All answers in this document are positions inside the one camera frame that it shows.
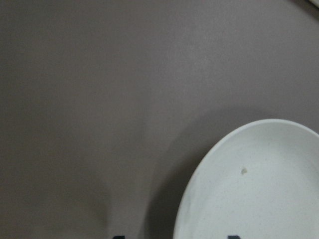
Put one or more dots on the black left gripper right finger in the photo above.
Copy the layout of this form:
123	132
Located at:
234	237

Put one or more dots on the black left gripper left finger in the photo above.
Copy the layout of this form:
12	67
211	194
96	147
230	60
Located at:
119	237

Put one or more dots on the beige round plate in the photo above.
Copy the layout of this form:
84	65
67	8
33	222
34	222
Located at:
261	181

